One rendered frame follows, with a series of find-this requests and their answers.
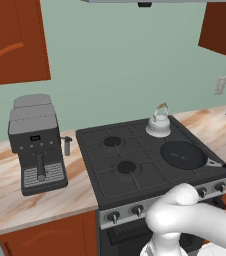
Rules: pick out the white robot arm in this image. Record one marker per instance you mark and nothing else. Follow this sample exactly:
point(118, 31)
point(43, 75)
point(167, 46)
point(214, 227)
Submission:
point(185, 220)

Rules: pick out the black gas stove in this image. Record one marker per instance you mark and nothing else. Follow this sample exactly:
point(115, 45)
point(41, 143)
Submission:
point(125, 180)

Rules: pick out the grey range hood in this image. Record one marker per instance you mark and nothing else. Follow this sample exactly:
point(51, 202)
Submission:
point(145, 1)

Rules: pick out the black stove knob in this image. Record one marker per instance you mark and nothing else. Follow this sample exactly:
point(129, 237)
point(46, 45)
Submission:
point(202, 192)
point(137, 210)
point(220, 187)
point(113, 217)

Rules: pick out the grey coffee machine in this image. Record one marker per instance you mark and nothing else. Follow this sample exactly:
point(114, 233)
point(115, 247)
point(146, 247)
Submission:
point(35, 140)

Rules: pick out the red-brown wall cabinet door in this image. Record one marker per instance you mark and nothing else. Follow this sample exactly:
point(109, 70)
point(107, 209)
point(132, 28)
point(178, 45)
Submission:
point(15, 43)
point(223, 28)

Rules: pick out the black frying pan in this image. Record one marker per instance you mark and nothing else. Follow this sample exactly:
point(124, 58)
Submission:
point(183, 155)

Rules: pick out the white wall outlet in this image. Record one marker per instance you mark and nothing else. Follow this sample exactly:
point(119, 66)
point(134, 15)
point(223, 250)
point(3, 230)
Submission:
point(220, 85)

